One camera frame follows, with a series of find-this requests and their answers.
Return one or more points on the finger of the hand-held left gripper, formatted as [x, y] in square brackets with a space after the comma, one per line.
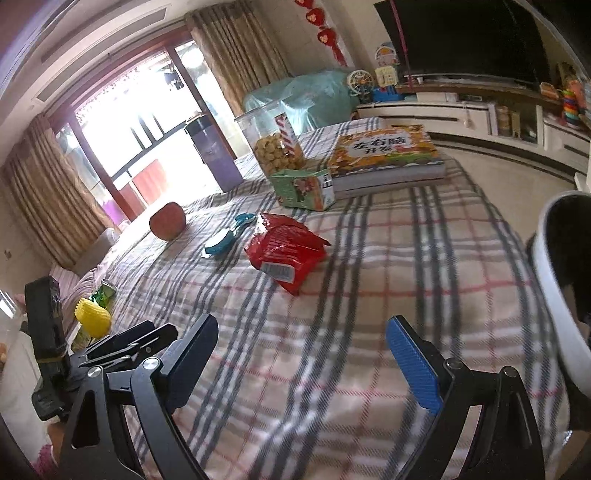
[124, 336]
[152, 339]

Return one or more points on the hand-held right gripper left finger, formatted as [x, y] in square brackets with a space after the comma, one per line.
[194, 355]

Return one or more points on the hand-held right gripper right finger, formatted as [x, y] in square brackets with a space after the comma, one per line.
[415, 364]

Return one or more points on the red snack bag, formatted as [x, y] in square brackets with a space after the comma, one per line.
[281, 249]

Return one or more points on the white trash bin black liner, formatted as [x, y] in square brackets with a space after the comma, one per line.
[554, 286]

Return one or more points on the green drink can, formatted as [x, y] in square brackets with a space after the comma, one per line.
[105, 293]

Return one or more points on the plaid tablecloth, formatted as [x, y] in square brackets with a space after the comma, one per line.
[346, 323]

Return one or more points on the red apple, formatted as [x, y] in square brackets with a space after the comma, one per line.
[167, 221]

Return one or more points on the teal and white scoop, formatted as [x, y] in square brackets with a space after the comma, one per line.
[224, 240]

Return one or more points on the beige patterned curtain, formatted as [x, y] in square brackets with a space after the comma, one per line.
[240, 50]
[51, 198]

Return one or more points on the purple thermos bottle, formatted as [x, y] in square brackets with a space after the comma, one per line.
[217, 157]

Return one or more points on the green carton box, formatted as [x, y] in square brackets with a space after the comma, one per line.
[300, 189]

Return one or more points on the sliding glass balcony door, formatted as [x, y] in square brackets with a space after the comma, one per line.
[129, 129]

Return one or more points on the colourful children's book set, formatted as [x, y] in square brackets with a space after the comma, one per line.
[383, 152]

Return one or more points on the clear cookie jar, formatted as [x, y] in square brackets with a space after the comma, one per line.
[277, 152]

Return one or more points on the white television cabinet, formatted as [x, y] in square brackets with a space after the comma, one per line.
[415, 110]

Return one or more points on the blue toy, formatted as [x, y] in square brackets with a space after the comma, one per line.
[388, 93]

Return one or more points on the teal plastic cover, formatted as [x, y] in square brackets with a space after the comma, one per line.
[314, 101]

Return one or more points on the ferris wheel toy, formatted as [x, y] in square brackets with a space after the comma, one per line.
[360, 85]

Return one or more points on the yellow toy phone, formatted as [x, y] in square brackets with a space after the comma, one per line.
[385, 77]

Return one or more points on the colourful stacking rings toy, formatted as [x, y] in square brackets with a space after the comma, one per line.
[572, 106]

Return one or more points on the black flat television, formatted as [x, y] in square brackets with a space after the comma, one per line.
[461, 37]

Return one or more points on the red heart hanging decoration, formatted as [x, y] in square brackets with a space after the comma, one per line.
[325, 34]

